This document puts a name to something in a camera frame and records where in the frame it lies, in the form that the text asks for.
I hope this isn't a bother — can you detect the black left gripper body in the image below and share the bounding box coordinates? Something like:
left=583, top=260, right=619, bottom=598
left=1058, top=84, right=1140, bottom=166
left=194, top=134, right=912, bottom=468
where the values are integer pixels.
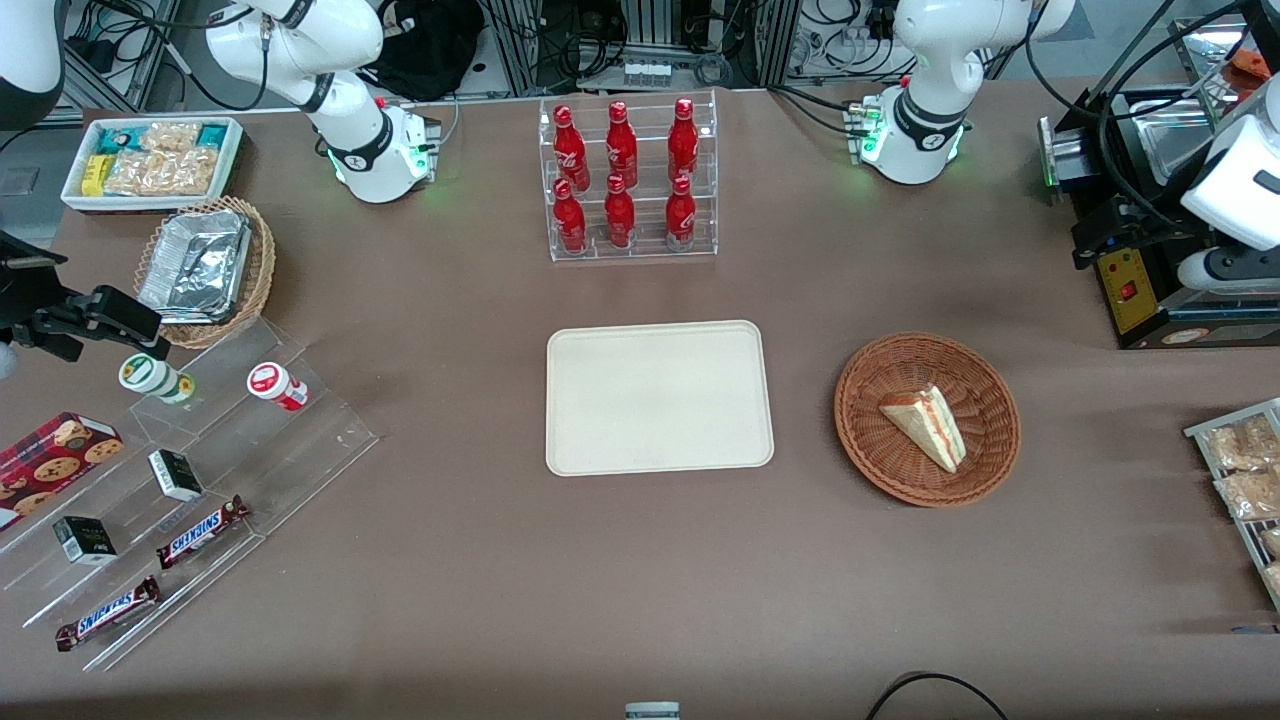
left=1105, top=193, right=1206, bottom=263

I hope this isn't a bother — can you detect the clear acrylic bottle rack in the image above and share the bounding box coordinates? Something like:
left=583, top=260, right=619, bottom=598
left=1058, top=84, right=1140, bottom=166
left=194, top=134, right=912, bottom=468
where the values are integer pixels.
left=538, top=90, right=719, bottom=263

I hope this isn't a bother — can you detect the black cable loop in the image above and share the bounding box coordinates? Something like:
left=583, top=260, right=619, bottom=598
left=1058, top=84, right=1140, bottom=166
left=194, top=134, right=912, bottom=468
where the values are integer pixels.
left=865, top=672, right=1011, bottom=720

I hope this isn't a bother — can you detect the oval light wicker basket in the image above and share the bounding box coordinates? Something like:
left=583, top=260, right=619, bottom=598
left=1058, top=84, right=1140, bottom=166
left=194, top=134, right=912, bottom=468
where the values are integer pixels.
left=133, top=196, right=276, bottom=349

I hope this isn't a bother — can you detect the tray of packaged snacks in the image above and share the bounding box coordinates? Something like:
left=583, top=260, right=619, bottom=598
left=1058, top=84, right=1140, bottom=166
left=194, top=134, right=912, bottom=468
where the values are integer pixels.
left=1184, top=398, right=1280, bottom=613

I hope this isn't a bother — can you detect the green lid white cup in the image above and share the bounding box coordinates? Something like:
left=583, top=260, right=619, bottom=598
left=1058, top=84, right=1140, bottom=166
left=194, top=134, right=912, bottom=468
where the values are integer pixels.
left=118, top=352, right=196, bottom=405

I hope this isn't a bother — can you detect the beige rectangular tray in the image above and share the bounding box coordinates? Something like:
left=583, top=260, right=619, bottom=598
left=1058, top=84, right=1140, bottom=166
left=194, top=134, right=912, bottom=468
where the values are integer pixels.
left=545, top=320, right=776, bottom=478

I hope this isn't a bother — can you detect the red plaid cookie box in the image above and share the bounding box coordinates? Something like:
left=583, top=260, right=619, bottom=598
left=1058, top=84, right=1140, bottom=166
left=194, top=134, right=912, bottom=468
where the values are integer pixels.
left=0, top=412, right=126, bottom=531

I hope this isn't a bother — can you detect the stainless steel pan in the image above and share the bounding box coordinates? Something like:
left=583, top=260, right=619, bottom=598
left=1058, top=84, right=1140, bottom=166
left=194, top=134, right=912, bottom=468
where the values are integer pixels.
left=1170, top=15, right=1280, bottom=111

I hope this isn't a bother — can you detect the clear acrylic step display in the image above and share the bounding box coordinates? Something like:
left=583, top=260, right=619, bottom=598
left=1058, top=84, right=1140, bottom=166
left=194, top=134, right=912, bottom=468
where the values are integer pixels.
left=0, top=318, right=379, bottom=673

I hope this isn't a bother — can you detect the small black box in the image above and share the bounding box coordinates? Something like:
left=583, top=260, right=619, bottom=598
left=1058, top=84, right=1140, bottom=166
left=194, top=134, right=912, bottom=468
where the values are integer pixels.
left=148, top=449, right=204, bottom=503
left=52, top=516, right=118, bottom=566

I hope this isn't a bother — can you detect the aluminium foil tray stack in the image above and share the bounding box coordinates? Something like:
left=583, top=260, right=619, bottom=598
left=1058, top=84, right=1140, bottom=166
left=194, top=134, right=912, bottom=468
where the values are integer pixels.
left=138, top=208, right=251, bottom=323

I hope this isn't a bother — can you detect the red lid white cup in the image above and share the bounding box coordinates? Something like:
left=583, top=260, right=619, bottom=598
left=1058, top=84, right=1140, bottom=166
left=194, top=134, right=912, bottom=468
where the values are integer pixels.
left=247, top=362, right=309, bottom=412

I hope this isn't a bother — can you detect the triangular sandwich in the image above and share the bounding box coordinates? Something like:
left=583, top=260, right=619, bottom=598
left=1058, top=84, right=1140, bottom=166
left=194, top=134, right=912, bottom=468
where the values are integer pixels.
left=879, top=384, right=968, bottom=474

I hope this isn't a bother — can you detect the white plastic bin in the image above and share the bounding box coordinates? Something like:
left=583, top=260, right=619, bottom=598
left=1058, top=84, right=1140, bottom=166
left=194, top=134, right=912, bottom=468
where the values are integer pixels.
left=62, top=117, right=244, bottom=214

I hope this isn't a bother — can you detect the clear cracker bag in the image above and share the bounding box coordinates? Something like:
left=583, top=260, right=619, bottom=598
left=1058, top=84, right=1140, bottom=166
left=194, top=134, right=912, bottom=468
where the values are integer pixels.
left=105, top=148, right=219, bottom=197
left=140, top=122, right=203, bottom=153

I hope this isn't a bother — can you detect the red cola bottle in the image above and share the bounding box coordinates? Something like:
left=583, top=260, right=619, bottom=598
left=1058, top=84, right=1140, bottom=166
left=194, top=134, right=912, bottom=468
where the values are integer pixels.
left=665, top=175, right=697, bottom=252
left=553, top=105, right=591, bottom=191
left=668, top=97, right=700, bottom=184
left=604, top=174, right=636, bottom=250
left=552, top=178, right=588, bottom=255
left=605, top=101, right=639, bottom=189

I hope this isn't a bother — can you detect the round brown wicker basket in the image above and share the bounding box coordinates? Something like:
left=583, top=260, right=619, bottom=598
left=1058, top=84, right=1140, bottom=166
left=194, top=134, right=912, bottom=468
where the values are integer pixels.
left=834, top=332, right=1022, bottom=508

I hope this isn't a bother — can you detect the black bag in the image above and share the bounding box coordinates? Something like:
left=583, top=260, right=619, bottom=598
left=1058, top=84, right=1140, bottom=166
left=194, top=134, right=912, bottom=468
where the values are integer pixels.
left=365, top=0, right=486, bottom=101

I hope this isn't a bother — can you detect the black appliance yellow panel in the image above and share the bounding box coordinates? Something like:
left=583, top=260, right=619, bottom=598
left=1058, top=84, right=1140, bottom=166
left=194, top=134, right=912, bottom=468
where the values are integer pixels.
left=1040, top=85, right=1280, bottom=351

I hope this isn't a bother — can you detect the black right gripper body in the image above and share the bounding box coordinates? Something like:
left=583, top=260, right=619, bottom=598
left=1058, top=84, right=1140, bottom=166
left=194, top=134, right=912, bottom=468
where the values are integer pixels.
left=0, top=232, right=101, bottom=346

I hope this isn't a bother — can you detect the Snickers chocolate bar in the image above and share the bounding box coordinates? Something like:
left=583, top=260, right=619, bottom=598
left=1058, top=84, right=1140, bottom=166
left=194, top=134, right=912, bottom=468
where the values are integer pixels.
left=156, top=496, right=251, bottom=570
left=55, top=576, right=161, bottom=652

